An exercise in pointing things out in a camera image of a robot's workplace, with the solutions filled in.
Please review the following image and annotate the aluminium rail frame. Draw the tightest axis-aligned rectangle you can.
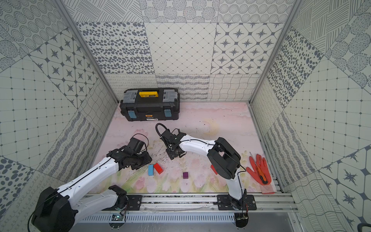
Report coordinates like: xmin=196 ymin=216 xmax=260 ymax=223
xmin=59 ymin=191 xmax=299 ymax=215

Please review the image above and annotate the black plastic toolbox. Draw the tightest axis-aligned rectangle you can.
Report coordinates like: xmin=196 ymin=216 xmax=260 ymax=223
xmin=119 ymin=88 xmax=180 ymax=121

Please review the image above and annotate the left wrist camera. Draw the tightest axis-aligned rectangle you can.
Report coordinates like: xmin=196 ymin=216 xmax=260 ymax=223
xmin=126 ymin=137 xmax=145 ymax=154

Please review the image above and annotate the red block right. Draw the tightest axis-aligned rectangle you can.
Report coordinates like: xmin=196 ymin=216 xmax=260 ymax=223
xmin=211 ymin=165 xmax=218 ymax=175

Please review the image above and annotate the red work glove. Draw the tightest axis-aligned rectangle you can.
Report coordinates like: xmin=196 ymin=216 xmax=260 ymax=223
xmin=246 ymin=154 xmax=271 ymax=186

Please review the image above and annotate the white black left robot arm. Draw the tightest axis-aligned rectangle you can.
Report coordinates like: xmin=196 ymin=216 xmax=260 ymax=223
xmin=27 ymin=146 xmax=152 ymax=232

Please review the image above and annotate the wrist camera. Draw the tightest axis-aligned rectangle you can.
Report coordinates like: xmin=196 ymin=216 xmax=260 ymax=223
xmin=126 ymin=137 xmax=145 ymax=154
xmin=161 ymin=130 xmax=176 ymax=143

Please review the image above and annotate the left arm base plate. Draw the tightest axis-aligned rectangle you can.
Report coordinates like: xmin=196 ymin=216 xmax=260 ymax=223
xmin=104 ymin=195 xmax=143 ymax=211

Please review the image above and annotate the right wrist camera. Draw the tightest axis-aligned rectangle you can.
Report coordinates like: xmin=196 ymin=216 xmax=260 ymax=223
xmin=161 ymin=130 xmax=176 ymax=143

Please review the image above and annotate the red block lower left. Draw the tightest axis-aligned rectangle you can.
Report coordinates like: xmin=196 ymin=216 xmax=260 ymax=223
xmin=154 ymin=163 xmax=163 ymax=175

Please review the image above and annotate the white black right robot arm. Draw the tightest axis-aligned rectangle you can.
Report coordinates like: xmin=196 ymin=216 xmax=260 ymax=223
xmin=157 ymin=128 xmax=245 ymax=209

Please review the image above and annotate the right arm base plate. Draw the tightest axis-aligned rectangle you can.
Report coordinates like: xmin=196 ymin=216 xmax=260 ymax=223
xmin=214 ymin=194 xmax=257 ymax=211

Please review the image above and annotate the red block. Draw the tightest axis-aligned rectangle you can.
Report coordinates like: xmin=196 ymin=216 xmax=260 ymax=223
xmin=154 ymin=163 xmax=163 ymax=175
xmin=211 ymin=165 xmax=218 ymax=175

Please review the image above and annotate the light blue block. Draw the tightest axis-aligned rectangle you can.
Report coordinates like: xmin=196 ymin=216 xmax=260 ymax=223
xmin=148 ymin=164 xmax=154 ymax=177

